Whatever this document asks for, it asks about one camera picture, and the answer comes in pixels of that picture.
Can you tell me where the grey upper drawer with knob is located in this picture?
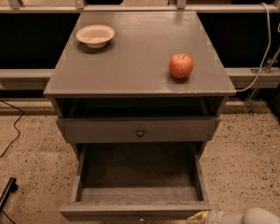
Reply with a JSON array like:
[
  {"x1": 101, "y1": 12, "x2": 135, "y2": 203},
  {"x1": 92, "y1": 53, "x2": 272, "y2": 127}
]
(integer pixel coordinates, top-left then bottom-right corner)
[{"x1": 57, "y1": 117, "x2": 220, "y2": 144}]

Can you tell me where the grey wooden drawer cabinet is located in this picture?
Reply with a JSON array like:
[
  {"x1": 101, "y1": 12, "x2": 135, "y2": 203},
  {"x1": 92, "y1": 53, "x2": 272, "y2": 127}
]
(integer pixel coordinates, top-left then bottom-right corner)
[{"x1": 43, "y1": 10, "x2": 237, "y2": 161}]

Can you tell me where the red apple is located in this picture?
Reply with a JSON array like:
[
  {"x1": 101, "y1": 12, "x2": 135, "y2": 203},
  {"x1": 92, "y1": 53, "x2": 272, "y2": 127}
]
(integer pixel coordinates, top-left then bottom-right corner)
[{"x1": 169, "y1": 53, "x2": 194, "y2": 79}]

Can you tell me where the black metal stand leg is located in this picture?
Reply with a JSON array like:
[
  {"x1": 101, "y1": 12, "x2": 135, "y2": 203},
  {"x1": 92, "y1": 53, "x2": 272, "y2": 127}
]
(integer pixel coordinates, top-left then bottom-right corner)
[{"x1": 0, "y1": 177, "x2": 18, "y2": 215}]

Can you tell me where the white shallow bowl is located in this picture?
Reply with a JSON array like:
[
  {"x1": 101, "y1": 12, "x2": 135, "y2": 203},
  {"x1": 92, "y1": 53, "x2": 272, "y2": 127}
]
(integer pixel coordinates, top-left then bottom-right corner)
[{"x1": 76, "y1": 24, "x2": 115, "y2": 49}]

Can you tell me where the metal bracket strut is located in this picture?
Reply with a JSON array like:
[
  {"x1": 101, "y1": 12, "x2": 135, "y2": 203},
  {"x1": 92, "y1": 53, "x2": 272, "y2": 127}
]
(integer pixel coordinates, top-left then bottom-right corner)
[{"x1": 245, "y1": 46, "x2": 280, "y2": 115}]

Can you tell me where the black floor cable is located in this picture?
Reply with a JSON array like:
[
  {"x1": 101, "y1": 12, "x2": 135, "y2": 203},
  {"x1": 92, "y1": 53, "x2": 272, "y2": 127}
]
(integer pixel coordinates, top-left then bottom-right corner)
[{"x1": 0, "y1": 87, "x2": 26, "y2": 159}]

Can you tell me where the white cable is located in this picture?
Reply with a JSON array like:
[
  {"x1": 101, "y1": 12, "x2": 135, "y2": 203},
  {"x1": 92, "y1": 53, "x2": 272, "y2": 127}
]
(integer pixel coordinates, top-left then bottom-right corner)
[{"x1": 235, "y1": 2, "x2": 273, "y2": 93}]

